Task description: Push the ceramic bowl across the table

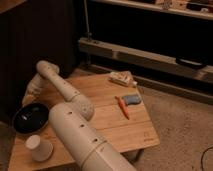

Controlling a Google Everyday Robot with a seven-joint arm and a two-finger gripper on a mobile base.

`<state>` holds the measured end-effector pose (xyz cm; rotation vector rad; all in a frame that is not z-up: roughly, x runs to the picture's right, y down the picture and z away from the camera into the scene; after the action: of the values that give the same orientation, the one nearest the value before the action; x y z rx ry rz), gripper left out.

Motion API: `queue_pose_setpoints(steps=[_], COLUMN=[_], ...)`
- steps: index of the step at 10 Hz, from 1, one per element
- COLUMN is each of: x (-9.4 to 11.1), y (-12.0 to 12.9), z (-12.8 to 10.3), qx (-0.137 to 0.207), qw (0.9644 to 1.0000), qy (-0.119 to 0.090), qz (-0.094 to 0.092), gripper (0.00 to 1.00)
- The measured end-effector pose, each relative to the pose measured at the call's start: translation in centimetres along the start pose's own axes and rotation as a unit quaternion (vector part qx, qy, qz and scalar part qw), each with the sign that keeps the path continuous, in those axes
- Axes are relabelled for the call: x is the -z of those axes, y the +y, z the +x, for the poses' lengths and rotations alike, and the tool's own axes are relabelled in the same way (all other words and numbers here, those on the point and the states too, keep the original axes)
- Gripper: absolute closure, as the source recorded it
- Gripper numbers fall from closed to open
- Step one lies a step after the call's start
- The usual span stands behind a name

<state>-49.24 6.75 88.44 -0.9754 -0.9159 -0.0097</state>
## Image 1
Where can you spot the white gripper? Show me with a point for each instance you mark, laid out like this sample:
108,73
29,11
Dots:
33,90

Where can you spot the black ceramic bowl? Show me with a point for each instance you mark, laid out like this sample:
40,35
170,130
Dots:
30,118

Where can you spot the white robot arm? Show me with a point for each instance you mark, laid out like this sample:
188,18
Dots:
70,122

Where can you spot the white paper cup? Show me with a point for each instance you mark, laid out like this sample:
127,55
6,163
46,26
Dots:
40,149

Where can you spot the metal vertical pole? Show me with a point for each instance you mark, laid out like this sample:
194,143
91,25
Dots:
87,21

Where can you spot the orange carrot toy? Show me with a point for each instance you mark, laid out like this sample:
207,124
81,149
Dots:
122,106

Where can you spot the beige packaged item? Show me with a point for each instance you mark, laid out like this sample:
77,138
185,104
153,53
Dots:
123,78

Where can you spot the blue grey toy object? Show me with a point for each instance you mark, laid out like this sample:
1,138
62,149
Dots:
131,99

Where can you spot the long wooden bench beam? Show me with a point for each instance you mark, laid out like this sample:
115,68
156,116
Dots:
145,59

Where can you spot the upper wooden shelf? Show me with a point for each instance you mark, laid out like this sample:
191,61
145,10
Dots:
150,7

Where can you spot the black handle on bench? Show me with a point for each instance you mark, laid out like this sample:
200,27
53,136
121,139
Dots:
191,65

